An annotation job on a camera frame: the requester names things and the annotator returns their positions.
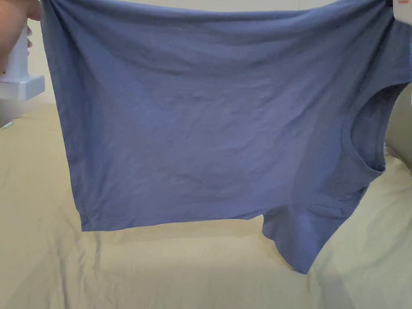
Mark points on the blue t-shirt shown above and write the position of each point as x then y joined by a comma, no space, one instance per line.
199,122

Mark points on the person's left hand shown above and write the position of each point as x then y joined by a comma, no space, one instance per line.
13,22

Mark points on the bed with beige sheet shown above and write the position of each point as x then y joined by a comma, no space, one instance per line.
180,276

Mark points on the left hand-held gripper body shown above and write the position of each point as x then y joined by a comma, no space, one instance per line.
20,74

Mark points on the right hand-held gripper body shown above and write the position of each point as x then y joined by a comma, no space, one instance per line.
403,7

